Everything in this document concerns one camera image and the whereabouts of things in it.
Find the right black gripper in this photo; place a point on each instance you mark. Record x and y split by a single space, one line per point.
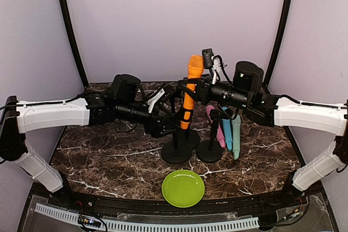
203 92

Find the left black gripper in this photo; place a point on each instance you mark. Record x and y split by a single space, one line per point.
156 130

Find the black stand of pink microphone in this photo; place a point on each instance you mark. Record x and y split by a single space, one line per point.
190 137

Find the black stand of orange microphone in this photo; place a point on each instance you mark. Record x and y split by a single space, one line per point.
177 150

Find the blue toy microphone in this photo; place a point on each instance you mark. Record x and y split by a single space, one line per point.
228 133

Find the black stand of blue microphone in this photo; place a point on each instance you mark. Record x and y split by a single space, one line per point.
210 151

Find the pink toy microphone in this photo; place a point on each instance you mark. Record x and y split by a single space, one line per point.
219 135

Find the teal toy microphone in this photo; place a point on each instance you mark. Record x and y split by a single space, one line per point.
236 124

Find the black stand of teal microphone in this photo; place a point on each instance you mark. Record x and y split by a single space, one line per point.
176 94

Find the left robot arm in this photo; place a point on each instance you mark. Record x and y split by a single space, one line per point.
123 100

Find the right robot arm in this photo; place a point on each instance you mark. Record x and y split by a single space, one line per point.
278 110

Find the green plate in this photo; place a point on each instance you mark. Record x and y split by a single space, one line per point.
183 188

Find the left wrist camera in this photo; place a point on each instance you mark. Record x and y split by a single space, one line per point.
160 96

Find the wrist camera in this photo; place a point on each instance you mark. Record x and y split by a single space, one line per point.
160 96
214 64

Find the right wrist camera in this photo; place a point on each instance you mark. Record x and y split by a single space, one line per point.
214 64

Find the black front rail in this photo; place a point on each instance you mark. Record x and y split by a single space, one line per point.
107 206

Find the white slotted cable duct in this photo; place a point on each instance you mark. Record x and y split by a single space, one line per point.
128 222

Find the right black frame post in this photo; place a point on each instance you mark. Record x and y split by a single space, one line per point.
278 41

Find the black frame post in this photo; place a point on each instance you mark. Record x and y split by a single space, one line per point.
73 42
278 41

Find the left black frame post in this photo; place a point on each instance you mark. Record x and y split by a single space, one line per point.
73 42

